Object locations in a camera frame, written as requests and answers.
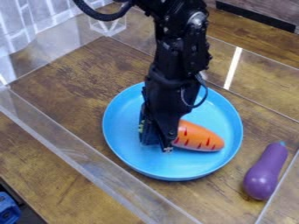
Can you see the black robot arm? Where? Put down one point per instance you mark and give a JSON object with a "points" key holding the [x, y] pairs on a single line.
{"points": [[182, 56]]}

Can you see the orange toy carrot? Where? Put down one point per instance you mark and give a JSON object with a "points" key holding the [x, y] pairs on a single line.
{"points": [[196, 138]]}

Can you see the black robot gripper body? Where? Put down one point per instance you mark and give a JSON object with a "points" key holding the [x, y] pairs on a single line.
{"points": [[170, 98]]}

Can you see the blue round plastic tray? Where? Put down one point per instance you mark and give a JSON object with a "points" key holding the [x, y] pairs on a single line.
{"points": [[182, 164]]}

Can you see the purple toy eggplant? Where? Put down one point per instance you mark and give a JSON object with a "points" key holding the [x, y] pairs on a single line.
{"points": [[260, 179]]}

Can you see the blue object at corner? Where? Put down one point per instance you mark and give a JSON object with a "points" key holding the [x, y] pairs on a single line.
{"points": [[10, 210]]}

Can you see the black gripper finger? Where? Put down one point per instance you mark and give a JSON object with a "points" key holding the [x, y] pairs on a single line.
{"points": [[147, 128], [167, 133]]}

